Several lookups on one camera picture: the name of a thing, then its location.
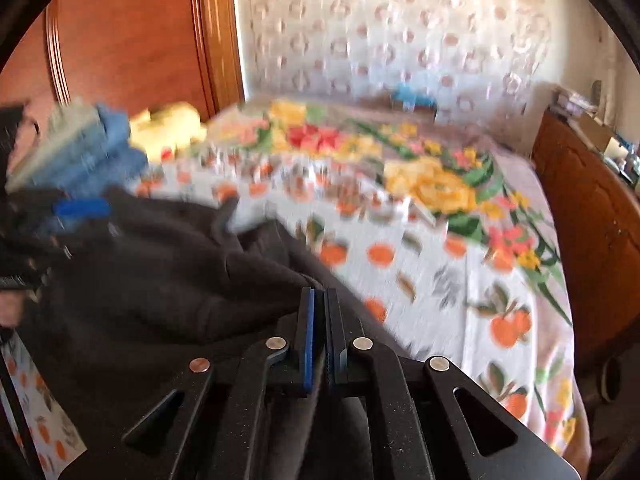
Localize wooden sideboard cabinet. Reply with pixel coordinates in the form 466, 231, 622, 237
532, 110, 639, 378

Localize olive green folded pants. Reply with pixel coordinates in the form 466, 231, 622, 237
8, 102, 100, 191

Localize light blue folded jeans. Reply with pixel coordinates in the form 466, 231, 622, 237
27, 104, 130, 186

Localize orange print bed sheet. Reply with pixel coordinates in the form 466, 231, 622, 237
0, 145, 582, 480

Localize floral pink blanket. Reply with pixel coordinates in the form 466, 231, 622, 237
205, 95, 594, 470

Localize wooden slatted wardrobe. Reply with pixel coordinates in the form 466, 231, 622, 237
0, 0, 246, 172

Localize black pants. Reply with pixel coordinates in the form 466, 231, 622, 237
17, 188, 394, 479

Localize stack of books and papers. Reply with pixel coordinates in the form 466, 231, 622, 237
551, 86, 598, 118

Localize person's left hand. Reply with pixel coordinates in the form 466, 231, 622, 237
0, 290, 26, 328

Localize yellow Pikachu plush toy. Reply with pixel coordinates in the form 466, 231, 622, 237
129, 102, 206, 162

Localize sheer circle pattern curtain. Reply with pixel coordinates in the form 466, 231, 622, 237
235, 0, 551, 122

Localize cardboard box with blue items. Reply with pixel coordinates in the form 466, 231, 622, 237
390, 84, 437, 112

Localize open cardboard box on cabinet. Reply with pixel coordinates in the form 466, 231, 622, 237
578, 114, 628, 159

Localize dark blue folded jeans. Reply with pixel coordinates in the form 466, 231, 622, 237
43, 148, 148, 198

